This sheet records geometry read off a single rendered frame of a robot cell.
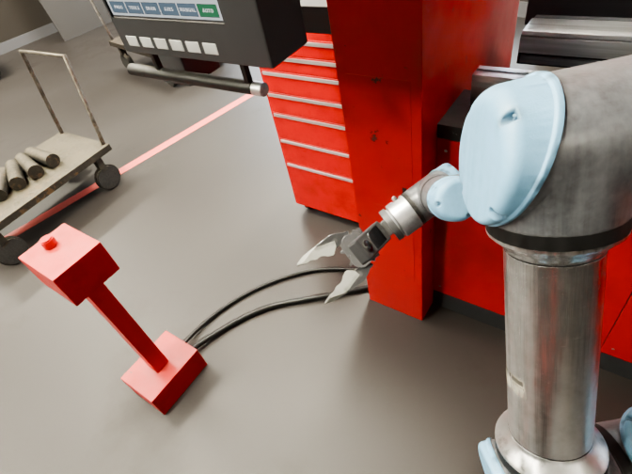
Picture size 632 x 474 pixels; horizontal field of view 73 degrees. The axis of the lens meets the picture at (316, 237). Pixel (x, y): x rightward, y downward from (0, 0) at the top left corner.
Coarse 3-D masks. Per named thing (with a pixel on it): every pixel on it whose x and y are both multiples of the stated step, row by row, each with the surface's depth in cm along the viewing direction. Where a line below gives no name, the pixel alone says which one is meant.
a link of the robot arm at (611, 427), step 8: (624, 416) 51; (600, 424) 53; (608, 424) 53; (616, 424) 52; (624, 424) 50; (600, 432) 51; (608, 432) 51; (616, 432) 51; (624, 432) 49; (608, 440) 50; (616, 440) 50; (624, 440) 49; (608, 448) 49; (616, 448) 49; (624, 448) 49; (616, 456) 48; (624, 456) 48; (624, 464) 48; (624, 472) 47
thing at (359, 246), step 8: (376, 224) 84; (368, 232) 80; (376, 232) 82; (384, 232) 84; (360, 240) 77; (368, 240) 79; (376, 240) 81; (384, 240) 83; (352, 248) 77; (360, 248) 76; (368, 248) 77; (376, 248) 79; (360, 256) 77; (368, 256) 76
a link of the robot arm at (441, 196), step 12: (432, 180) 77; (444, 180) 71; (456, 180) 69; (420, 192) 80; (432, 192) 72; (444, 192) 70; (456, 192) 69; (432, 204) 72; (444, 204) 70; (456, 204) 70; (444, 216) 71; (456, 216) 70; (468, 216) 71
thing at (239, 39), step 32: (224, 0) 74; (256, 0) 71; (288, 0) 77; (128, 32) 96; (160, 32) 90; (192, 32) 84; (224, 32) 80; (256, 32) 75; (288, 32) 79; (256, 64) 80
